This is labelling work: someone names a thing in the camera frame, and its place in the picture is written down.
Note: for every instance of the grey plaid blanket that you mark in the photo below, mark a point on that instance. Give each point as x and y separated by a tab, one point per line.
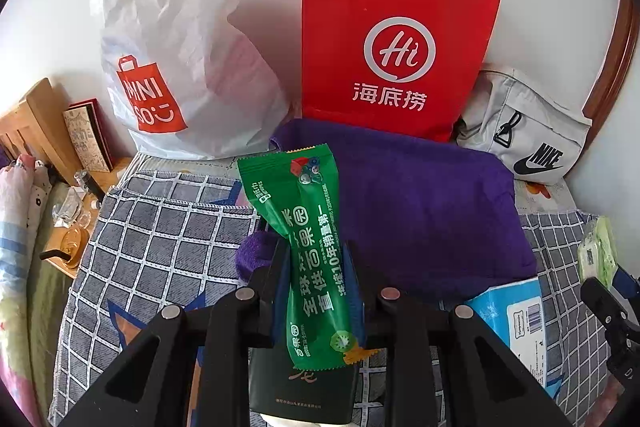
150	247

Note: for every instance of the amber glass dish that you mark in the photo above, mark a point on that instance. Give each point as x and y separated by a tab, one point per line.
75	247

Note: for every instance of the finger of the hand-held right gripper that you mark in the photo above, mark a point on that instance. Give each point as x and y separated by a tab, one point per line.
627	282
620	322

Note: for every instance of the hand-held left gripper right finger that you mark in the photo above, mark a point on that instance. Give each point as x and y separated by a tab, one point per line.
357	302

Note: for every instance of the light green wipes packet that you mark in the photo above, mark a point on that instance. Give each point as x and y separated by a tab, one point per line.
597	247

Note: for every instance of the cartoon printed bedsheet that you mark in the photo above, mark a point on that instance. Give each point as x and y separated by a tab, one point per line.
542	197

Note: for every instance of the black box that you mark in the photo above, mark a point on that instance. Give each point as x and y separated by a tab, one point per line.
300	387

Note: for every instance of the small dark bottle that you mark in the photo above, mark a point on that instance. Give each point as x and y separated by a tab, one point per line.
89	183

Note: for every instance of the grey waist bag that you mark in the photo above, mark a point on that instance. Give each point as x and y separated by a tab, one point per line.
530	122

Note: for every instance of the red paper bag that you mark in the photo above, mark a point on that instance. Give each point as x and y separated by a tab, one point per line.
390	7

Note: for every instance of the patterned book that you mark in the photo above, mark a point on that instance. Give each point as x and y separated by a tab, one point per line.
87	137

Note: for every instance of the brown wooden headboard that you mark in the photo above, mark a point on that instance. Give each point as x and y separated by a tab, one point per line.
617	57

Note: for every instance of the blue tissue pack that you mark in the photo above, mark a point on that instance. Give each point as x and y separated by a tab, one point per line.
515	322

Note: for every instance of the white plastic shopping bag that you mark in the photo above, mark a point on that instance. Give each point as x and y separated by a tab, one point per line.
190	57

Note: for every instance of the light wooden chair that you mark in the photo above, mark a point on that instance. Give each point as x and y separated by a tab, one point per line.
35	117

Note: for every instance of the wooden nightstand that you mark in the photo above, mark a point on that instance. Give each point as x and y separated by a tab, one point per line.
112	172

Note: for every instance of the glass cup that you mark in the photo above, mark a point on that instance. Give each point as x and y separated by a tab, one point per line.
70	207

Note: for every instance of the purple towel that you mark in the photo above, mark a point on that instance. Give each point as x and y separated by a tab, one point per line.
425	217

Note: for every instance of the green snack packet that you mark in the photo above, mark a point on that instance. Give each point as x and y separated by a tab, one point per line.
310	227

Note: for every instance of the striped bed quilt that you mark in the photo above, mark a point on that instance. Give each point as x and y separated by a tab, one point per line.
30	307

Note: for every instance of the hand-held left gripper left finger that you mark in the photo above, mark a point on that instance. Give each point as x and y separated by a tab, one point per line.
278	267

